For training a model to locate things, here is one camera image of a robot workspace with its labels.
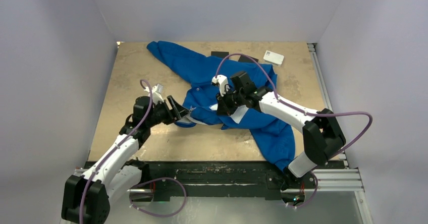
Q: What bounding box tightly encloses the aluminium frame rail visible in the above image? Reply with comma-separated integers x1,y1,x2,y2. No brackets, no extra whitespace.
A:
60,168,374,224

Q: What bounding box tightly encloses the blue zip jacket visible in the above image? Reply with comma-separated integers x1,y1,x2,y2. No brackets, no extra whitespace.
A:
146,40,296,173

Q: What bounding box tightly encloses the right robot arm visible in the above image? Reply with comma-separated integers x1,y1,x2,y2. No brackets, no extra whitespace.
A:
211,71,346,187

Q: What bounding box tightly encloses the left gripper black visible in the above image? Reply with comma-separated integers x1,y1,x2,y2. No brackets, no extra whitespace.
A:
146,95,190,127

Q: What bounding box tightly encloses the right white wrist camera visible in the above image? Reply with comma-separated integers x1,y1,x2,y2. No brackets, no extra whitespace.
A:
211,75,230,97

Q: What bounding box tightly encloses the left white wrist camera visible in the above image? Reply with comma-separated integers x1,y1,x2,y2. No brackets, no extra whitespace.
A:
151,84,164,104

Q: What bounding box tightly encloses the white small box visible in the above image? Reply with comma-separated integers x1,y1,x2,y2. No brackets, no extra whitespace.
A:
263,50,285,66

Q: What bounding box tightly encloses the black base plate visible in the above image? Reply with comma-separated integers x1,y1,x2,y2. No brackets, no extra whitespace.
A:
83,160,345,202

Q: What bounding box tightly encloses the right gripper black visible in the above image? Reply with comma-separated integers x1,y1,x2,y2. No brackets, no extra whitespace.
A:
217,87,245,116

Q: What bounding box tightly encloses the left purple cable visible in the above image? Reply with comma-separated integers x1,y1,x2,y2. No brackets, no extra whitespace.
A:
78,79,187,224

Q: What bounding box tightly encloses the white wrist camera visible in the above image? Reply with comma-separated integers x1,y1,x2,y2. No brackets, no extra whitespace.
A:
211,75,230,97
151,84,164,104

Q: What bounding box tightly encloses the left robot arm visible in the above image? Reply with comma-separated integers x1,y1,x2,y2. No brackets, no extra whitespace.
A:
61,96,190,223

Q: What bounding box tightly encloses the black flat block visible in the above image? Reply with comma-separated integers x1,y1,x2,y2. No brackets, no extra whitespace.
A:
210,51,229,59
238,54,259,63

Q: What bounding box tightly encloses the right side aluminium rail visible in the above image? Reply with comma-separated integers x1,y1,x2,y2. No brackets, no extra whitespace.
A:
307,42,348,163

